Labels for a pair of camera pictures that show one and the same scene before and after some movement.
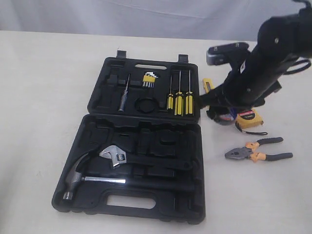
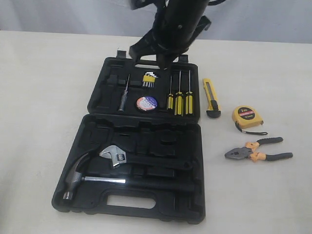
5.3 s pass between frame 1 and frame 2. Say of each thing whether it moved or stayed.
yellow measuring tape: stayed
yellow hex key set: stayed
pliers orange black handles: stayed
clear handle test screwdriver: stayed
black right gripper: moved
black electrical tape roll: moved
